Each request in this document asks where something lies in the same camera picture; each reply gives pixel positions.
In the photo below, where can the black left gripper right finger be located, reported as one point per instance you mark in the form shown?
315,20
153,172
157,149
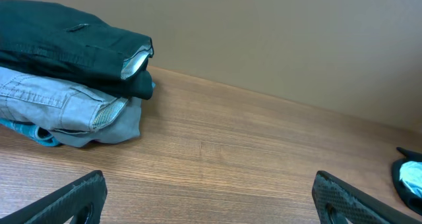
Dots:
338,202

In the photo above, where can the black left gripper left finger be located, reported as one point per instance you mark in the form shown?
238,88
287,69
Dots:
80,202

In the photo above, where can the light blue t-shirt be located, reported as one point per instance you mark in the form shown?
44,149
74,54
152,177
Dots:
411,177

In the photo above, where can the black t-shirt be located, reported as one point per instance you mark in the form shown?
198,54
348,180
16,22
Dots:
412,201

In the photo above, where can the folded grey jeans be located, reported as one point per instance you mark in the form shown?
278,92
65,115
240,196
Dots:
59,108

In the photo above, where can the folded blue garment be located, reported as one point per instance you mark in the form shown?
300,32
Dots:
33,133

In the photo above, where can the folded dark green trousers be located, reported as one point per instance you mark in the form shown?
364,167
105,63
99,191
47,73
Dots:
49,39

